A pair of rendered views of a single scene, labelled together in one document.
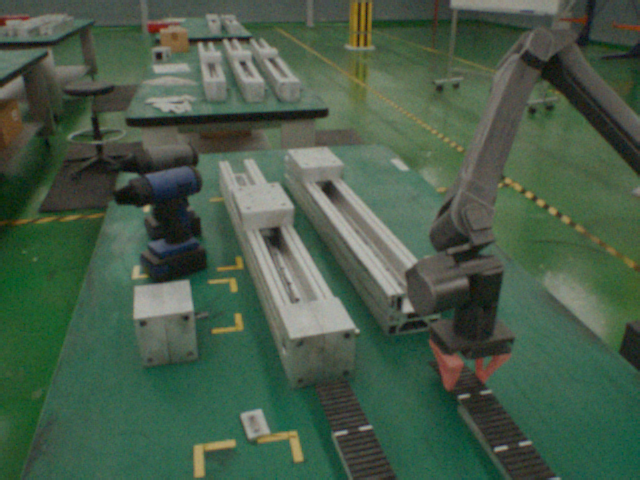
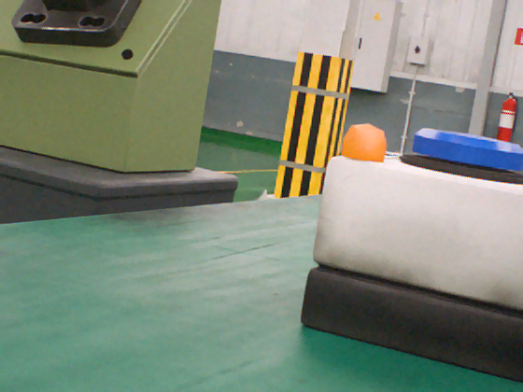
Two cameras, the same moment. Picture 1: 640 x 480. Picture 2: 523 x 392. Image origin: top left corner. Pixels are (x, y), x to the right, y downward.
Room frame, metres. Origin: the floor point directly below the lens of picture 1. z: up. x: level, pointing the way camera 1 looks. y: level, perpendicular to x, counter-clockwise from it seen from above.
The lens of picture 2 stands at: (1.30, -0.12, 0.86)
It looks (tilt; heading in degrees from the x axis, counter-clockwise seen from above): 7 degrees down; 216
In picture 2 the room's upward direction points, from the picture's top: 9 degrees clockwise
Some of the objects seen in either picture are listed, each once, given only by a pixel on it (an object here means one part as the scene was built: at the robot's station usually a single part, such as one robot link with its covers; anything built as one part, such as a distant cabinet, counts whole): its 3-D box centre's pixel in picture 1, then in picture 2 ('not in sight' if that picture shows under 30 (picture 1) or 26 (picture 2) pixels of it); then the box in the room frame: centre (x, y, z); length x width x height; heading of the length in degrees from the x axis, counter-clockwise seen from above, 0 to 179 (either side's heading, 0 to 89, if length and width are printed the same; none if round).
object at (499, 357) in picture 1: (475, 358); not in sight; (0.66, -0.23, 0.85); 0.07 x 0.07 x 0.09; 16
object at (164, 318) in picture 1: (173, 321); not in sight; (0.79, 0.24, 0.83); 0.11 x 0.10 x 0.10; 105
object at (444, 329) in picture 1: (473, 318); not in sight; (0.66, -0.22, 0.92); 0.10 x 0.07 x 0.07; 106
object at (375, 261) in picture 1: (343, 221); not in sight; (1.21, -0.06, 0.82); 0.80 x 0.10 x 0.09; 15
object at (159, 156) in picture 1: (157, 194); not in sight; (1.22, 0.36, 0.89); 0.20 x 0.08 x 0.22; 119
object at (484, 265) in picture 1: (476, 280); not in sight; (0.65, -0.21, 0.98); 0.07 x 0.06 x 0.07; 115
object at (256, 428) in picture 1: (255, 425); not in sight; (0.60, 0.08, 0.78); 0.05 x 0.03 x 0.01; 19
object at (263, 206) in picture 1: (261, 210); not in sight; (1.16, 0.12, 0.87); 0.16 x 0.11 x 0.07; 15
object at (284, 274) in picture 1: (262, 231); not in sight; (1.16, 0.12, 0.82); 0.80 x 0.10 x 0.09; 15
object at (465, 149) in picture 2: not in sight; (466, 161); (0.98, -0.26, 0.84); 0.04 x 0.04 x 0.02
